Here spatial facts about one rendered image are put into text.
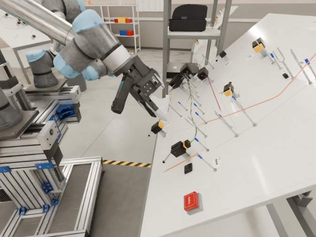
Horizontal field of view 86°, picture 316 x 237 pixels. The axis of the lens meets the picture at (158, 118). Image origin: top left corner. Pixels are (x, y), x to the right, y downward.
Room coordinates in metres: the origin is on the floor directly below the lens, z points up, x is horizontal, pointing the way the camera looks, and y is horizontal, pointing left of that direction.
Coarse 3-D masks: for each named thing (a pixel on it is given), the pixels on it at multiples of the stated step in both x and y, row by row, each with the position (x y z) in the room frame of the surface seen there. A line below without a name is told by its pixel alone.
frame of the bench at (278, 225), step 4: (272, 204) 0.47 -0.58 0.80; (268, 208) 0.45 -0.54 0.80; (272, 208) 0.45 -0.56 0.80; (272, 212) 0.43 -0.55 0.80; (276, 212) 0.43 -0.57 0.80; (272, 216) 0.41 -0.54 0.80; (276, 216) 0.41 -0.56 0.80; (272, 220) 0.40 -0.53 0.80; (276, 220) 0.40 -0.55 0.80; (280, 220) 0.40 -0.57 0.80; (276, 224) 0.38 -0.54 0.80; (280, 224) 0.38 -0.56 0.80; (276, 228) 0.36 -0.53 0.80; (280, 228) 0.36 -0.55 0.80; (280, 232) 0.35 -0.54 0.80; (284, 232) 0.35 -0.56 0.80; (280, 236) 0.33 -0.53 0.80; (284, 236) 0.33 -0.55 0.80
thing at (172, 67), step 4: (168, 64) 1.80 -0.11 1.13; (172, 64) 1.80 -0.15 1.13; (176, 64) 1.80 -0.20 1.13; (180, 64) 1.80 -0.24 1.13; (184, 64) 1.80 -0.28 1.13; (188, 64) 1.80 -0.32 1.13; (192, 64) 1.80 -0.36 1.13; (168, 68) 1.67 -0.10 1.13; (172, 68) 1.67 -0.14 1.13; (176, 68) 1.67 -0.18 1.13; (180, 68) 1.67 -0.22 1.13; (192, 68) 1.67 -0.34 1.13; (196, 68) 1.67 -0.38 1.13; (168, 72) 1.55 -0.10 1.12; (172, 72) 1.55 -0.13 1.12; (176, 72) 1.54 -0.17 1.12; (192, 72) 1.54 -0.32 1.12; (196, 72) 1.54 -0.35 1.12; (168, 76) 1.55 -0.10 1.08; (172, 76) 1.55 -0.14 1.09; (188, 76) 1.53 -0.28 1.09
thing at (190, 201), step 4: (192, 192) 0.34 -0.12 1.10; (196, 192) 0.34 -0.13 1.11; (184, 196) 0.34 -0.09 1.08; (188, 196) 0.34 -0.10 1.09; (192, 196) 0.33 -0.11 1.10; (196, 196) 0.33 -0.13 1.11; (184, 200) 0.33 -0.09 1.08; (188, 200) 0.32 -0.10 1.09; (192, 200) 0.31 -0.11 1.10; (196, 200) 0.31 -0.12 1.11; (184, 204) 0.31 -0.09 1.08; (188, 204) 0.31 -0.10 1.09; (192, 204) 0.30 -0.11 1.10; (196, 204) 0.30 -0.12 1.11; (184, 208) 0.30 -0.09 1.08; (188, 208) 0.30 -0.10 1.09; (192, 208) 0.29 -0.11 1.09
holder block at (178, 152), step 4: (176, 144) 0.56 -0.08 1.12; (180, 144) 0.54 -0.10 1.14; (172, 148) 0.56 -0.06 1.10; (176, 148) 0.53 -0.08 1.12; (180, 148) 0.53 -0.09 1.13; (172, 152) 0.53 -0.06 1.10; (176, 152) 0.53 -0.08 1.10; (180, 152) 0.53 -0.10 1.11; (184, 152) 0.52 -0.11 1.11; (176, 156) 0.53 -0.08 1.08
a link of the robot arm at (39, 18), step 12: (0, 0) 0.61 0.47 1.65; (12, 0) 0.61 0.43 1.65; (24, 0) 0.63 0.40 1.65; (12, 12) 0.61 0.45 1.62; (24, 12) 0.61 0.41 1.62; (36, 12) 0.61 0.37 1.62; (48, 12) 0.63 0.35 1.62; (36, 24) 0.61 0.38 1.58; (48, 24) 0.61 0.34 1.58; (60, 24) 0.61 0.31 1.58; (48, 36) 0.62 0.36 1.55; (60, 36) 0.60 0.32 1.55; (72, 36) 0.60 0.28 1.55
